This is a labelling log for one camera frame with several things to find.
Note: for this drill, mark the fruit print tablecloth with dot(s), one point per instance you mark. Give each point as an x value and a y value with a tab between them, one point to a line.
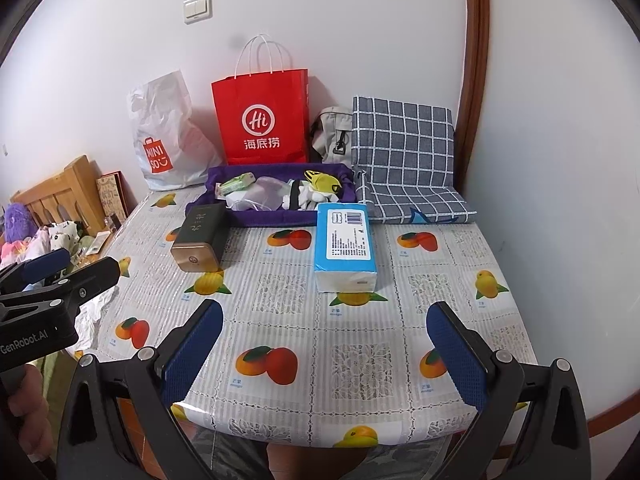
310	320

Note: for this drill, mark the person's leg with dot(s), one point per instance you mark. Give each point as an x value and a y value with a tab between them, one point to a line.
310	460

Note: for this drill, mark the white wipes packet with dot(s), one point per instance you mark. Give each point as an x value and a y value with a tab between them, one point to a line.
240	201

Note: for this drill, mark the pile of plush toys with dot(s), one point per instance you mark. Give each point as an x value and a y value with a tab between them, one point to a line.
15	252

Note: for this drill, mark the white black spotted plush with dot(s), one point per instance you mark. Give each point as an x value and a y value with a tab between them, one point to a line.
60	235

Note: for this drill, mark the white light switch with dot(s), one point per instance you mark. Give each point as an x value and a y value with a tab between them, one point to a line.
197	8

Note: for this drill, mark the small brown bottle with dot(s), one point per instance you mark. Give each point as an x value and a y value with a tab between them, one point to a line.
112	223

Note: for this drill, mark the wooden headboard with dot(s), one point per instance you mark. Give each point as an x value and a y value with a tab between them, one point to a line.
70	185

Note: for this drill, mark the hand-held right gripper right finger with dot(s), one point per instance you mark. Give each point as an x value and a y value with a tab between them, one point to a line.
457	355

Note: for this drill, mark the blue tissue pack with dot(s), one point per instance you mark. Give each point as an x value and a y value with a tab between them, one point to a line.
345	250

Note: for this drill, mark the white gloves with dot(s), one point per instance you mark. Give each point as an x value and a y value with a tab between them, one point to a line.
307	196

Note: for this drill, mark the grey backpack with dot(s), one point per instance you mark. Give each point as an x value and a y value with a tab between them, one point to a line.
332	132

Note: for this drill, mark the white plastic shopping bag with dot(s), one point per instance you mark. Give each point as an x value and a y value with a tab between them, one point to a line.
170	125

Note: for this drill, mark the person's left hand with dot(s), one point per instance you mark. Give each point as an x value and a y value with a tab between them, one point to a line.
35	405

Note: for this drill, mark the dark rectangular tin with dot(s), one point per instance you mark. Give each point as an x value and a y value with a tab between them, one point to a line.
200	230

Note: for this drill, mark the grey checked cushion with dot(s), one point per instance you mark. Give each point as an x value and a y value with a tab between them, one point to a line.
400	145

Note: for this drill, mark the wooden nightstand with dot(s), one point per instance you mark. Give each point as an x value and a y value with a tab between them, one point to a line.
100	242

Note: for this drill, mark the purple plush toy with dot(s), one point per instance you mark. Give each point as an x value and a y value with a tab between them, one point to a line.
17	222

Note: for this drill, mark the red paper bag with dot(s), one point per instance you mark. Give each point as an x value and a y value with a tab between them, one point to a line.
260	105

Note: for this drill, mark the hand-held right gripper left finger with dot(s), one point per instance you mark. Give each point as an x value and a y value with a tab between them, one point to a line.
195	355

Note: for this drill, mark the green tissue packet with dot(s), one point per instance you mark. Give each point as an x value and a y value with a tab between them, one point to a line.
239	182

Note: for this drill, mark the brown patterned book box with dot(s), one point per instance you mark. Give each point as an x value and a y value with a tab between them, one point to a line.
110	192

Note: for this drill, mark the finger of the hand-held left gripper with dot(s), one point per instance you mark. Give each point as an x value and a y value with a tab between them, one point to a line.
47	262
92	280

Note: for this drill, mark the purple fabric storage box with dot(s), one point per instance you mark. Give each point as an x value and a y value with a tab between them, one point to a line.
260	219

